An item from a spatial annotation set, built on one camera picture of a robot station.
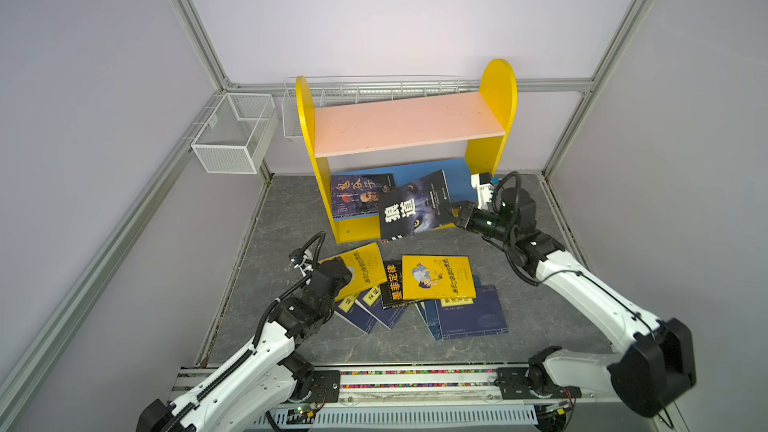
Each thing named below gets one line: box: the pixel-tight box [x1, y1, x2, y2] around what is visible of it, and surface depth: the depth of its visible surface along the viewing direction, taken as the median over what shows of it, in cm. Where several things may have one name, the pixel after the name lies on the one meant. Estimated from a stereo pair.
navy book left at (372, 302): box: [355, 286, 405, 330], surface depth 86 cm
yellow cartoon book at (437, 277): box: [401, 255, 476, 301], surface depth 89 cm
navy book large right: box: [435, 285, 509, 340], surface depth 85 cm
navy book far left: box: [334, 298, 377, 334], surface depth 86 cm
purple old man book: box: [331, 173, 396, 219], surface depth 96 cm
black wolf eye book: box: [380, 169, 456, 243], surface depth 80 cm
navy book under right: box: [415, 300, 443, 341], surface depth 85 cm
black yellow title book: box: [380, 260, 407, 310], surface depth 88 cm
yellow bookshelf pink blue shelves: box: [296, 58, 518, 244], surface depth 81 cm
